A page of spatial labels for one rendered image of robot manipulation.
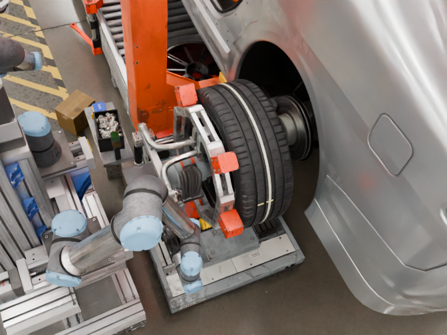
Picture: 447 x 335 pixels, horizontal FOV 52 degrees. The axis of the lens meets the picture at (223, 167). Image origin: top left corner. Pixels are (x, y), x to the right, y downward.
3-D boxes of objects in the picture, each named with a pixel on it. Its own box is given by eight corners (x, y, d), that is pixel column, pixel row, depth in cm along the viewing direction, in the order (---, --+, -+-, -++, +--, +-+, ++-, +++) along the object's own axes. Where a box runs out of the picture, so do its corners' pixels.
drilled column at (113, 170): (123, 175, 296) (118, 135, 262) (108, 179, 293) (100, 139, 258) (118, 163, 301) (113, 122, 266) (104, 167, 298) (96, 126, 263)
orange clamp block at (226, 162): (232, 169, 180) (240, 168, 171) (213, 174, 177) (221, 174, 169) (227, 151, 179) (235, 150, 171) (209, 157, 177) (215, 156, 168)
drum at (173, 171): (212, 183, 207) (215, 166, 195) (167, 197, 200) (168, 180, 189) (201, 159, 214) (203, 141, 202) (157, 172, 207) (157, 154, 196)
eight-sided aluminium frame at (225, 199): (225, 241, 214) (241, 177, 169) (211, 245, 212) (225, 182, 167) (183, 153, 240) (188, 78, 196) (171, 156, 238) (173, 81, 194)
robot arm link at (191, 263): (180, 241, 164) (179, 254, 173) (180, 270, 158) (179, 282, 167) (202, 241, 165) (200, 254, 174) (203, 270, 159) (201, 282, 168)
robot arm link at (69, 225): (92, 223, 174) (87, 205, 163) (88, 255, 167) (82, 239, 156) (59, 222, 173) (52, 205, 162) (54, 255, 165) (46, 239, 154)
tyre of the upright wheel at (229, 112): (266, 232, 232) (314, 185, 173) (224, 247, 224) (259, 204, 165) (219, 123, 252) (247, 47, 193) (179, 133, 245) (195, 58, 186)
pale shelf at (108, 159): (134, 159, 253) (134, 156, 251) (104, 167, 248) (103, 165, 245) (112, 104, 274) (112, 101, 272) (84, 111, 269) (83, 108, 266)
